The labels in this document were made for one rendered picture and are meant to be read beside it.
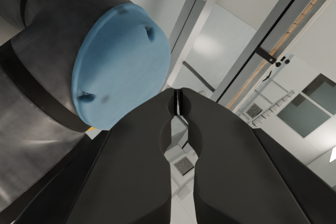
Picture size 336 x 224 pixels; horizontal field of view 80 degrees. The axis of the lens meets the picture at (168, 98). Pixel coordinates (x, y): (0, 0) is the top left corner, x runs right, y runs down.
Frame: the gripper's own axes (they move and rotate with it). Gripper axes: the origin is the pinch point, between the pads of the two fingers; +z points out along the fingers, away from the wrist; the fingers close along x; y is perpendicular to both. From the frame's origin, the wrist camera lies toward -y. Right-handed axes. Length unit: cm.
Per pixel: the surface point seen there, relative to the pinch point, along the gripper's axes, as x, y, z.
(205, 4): 16, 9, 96
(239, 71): 29, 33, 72
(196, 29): 12, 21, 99
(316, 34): 83, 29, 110
